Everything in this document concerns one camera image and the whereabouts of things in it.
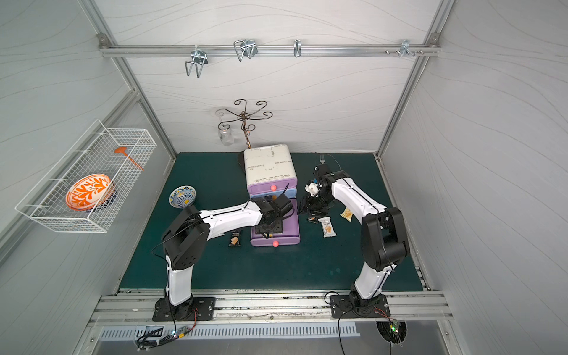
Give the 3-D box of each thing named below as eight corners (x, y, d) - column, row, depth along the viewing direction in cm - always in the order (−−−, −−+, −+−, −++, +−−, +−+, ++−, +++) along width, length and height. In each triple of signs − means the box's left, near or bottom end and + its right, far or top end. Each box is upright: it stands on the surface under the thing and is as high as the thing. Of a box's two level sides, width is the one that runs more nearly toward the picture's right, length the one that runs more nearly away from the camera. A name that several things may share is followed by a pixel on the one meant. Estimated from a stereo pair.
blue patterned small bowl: (169, 203, 103) (164, 197, 99) (186, 188, 109) (182, 181, 105) (183, 212, 100) (178, 205, 96) (199, 195, 106) (196, 189, 102)
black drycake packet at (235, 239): (230, 245, 90) (228, 243, 89) (232, 230, 95) (231, 228, 93) (240, 245, 90) (239, 243, 89) (242, 230, 95) (241, 228, 93)
